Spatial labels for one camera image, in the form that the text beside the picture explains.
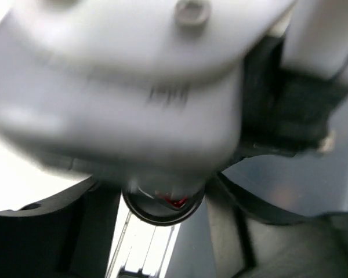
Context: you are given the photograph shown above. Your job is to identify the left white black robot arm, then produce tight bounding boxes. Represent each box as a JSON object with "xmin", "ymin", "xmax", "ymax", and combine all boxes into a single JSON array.
[{"xmin": 0, "ymin": 1, "xmax": 348, "ymax": 277}]

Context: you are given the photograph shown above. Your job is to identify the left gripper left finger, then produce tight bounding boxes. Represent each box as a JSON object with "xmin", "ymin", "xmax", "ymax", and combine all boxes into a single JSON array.
[{"xmin": 0, "ymin": 178, "xmax": 119, "ymax": 277}]

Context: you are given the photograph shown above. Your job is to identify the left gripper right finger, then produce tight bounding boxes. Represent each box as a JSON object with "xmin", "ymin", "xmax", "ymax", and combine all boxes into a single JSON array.
[{"xmin": 205, "ymin": 174, "xmax": 348, "ymax": 277}]

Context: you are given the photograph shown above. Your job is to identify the aluminium front rail frame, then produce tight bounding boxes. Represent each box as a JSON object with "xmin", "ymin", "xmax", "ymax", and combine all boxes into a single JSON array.
[{"xmin": 106, "ymin": 198, "xmax": 180, "ymax": 277}]

